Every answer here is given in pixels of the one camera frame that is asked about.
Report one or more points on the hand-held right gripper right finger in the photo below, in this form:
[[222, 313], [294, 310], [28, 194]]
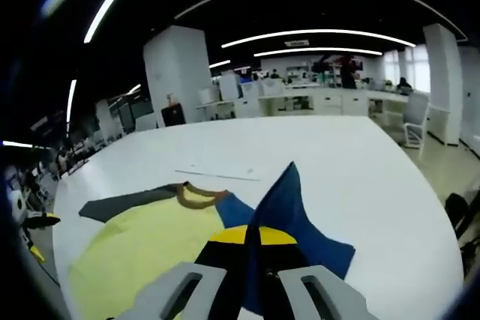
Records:
[[292, 290]]

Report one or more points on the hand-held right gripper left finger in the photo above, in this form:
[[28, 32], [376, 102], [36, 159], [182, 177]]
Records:
[[210, 290]]

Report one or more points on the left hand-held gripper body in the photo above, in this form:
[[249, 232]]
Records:
[[18, 205]]

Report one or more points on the yellow blue grey garment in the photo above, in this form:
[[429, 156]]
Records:
[[150, 230]]

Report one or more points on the black cabinet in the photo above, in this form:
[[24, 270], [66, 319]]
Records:
[[173, 115]]

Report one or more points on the orange bottle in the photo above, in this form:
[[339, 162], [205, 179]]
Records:
[[171, 99]]

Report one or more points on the black office chair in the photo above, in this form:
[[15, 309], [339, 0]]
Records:
[[459, 215]]

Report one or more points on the long white counter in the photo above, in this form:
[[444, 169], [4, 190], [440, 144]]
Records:
[[330, 102]]

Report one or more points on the white square pillar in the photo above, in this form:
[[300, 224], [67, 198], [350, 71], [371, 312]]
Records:
[[176, 72], [444, 80]]

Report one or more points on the tall white cabinet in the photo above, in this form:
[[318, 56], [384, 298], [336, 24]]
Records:
[[229, 87]]

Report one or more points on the white office chair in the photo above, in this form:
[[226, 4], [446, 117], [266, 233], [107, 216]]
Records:
[[416, 117]]

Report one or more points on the short ceiling light strip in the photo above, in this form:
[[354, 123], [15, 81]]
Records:
[[318, 49]]

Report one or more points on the ceiling air vent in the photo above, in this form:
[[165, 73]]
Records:
[[296, 42]]

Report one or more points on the long ceiling light strip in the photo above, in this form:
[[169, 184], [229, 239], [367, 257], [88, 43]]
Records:
[[318, 30]]

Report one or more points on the red blue wall display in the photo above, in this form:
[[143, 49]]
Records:
[[337, 63]]

